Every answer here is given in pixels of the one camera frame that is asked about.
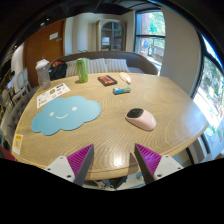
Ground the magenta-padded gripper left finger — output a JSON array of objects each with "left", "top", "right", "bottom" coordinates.
[{"left": 44, "top": 143, "right": 95, "bottom": 187}]

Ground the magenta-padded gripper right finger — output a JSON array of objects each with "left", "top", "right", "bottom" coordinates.
[{"left": 134, "top": 143, "right": 184, "bottom": 185}]

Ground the pink and black computer mouse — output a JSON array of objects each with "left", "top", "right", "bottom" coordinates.
[{"left": 124, "top": 107, "right": 157, "bottom": 132}]

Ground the blue cloud-shaped mouse pad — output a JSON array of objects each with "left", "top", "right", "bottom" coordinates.
[{"left": 30, "top": 95, "right": 103, "bottom": 137}]

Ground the yellow label sticker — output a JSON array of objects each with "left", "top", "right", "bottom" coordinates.
[{"left": 11, "top": 133, "right": 25, "bottom": 156}]

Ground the grey tufted chair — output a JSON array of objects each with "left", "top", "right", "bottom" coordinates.
[{"left": 0, "top": 87, "right": 39, "bottom": 144}]

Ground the white sticker sheet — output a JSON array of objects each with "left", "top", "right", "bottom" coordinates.
[{"left": 35, "top": 82, "right": 72, "bottom": 110}]

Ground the small green and blue pack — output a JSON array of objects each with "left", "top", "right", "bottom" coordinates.
[{"left": 112, "top": 86, "right": 132, "bottom": 96}]

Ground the large side window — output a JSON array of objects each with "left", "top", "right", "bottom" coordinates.
[{"left": 193, "top": 36, "right": 224, "bottom": 158}]

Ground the group of chairs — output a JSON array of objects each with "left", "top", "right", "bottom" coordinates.
[{"left": 0, "top": 66, "right": 32, "bottom": 108}]

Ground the clear shaker bottle white lid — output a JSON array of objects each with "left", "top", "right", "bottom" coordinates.
[{"left": 34, "top": 58, "right": 52, "bottom": 90}]

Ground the black backpack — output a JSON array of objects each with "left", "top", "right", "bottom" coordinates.
[{"left": 49, "top": 59, "right": 68, "bottom": 81}]

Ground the black box with red print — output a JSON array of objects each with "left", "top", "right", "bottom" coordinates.
[{"left": 97, "top": 74, "right": 118, "bottom": 87}]

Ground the striped cushion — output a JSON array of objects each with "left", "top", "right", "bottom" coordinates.
[
  {"left": 65, "top": 59, "right": 80, "bottom": 78},
  {"left": 87, "top": 58, "right": 108, "bottom": 75},
  {"left": 105, "top": 58, "right": 131, "bottom": 74}
]

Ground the green drink can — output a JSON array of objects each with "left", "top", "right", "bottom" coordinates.
[{"left": 76, "top": 57, "right": 90, "bottom": 84}]

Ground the brown curved sofa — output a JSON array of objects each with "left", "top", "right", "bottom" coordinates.
[{"left": 49, "top": 50, "right": 159, "bottom": 79}]

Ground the brown wooden door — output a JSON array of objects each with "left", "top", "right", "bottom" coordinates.
[{"left": 23, "top": 18, "right": 67, "bottom": 88}]

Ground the black-framed window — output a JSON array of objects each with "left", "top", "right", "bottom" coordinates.
[{"left": 134, "top": 9, "right": 167, "bottom": 69}]

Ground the white door sign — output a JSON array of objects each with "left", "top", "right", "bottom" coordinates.
[{"left": 49, "top": 31, "right": 60, "bottom": 41}]

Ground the glass-door cabinet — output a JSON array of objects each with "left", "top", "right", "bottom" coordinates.
[{"left": 96, "top": 18, "right": 128, "bottom": 53}]

